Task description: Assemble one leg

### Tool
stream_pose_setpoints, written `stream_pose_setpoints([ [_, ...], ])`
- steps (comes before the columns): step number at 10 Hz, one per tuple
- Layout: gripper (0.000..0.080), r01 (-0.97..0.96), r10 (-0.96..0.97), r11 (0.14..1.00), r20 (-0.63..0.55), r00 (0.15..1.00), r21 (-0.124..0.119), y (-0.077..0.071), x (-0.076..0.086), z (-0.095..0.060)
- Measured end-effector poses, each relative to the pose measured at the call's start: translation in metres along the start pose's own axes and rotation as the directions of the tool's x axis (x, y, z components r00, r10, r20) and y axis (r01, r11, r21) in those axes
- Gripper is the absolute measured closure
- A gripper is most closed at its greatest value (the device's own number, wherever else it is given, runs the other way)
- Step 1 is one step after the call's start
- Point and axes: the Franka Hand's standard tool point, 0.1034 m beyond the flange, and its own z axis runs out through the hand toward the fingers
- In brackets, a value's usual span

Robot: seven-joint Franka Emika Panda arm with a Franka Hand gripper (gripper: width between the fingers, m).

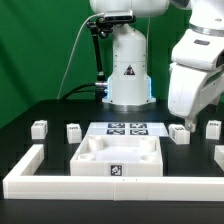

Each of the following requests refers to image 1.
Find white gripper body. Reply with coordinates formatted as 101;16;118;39
168;29;224;125

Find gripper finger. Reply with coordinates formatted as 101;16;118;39
185;120;196;132

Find white square tabletop part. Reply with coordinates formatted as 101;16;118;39
70;135;163;177

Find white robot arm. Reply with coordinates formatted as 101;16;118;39
89;0;224;132

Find white part at right edge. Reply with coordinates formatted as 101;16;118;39
214;145;224;172

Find AprilTag marker sheet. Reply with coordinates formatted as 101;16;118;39
87;122;168;137

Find white L-shaped obstacle fence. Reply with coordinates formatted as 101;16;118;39
3;144;224;202

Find black base cables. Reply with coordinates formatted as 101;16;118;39
59;83;105;101

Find black camera on mount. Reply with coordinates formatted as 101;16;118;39
104;10;135;23

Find black articulated camera stand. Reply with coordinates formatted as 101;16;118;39
87;17;112;102

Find white camera cable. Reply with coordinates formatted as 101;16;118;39
57;12;106;100

